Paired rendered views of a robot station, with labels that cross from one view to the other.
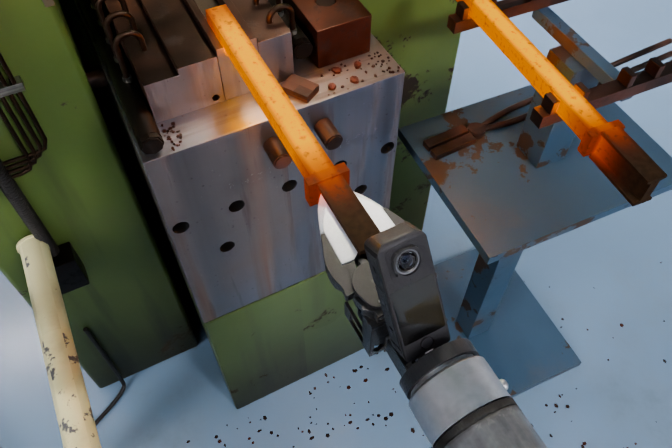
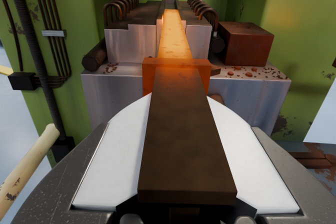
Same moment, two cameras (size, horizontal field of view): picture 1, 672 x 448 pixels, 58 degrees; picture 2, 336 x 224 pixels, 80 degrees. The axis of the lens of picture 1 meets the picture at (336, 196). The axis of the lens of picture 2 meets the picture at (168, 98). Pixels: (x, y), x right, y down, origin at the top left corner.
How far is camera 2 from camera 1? 0.50 m
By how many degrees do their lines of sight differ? 28
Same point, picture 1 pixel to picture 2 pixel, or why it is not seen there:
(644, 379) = not seen: outside the picture
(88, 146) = not seen: hidden behind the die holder
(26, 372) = not seen: hidden behind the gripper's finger
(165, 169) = (95, 86)
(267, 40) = (193, 26)
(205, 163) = (124, 94)
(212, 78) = (150, 42)
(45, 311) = (23, 161)
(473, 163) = (328, 182)
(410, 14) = (294, 75)
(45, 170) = (68, 91)
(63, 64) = (88, 31)
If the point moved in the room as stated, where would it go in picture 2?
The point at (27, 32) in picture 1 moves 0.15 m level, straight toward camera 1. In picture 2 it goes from (74, 4) to (47, 15)
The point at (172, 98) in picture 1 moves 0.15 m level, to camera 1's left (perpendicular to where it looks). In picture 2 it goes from (121, 46) to (67, 35)
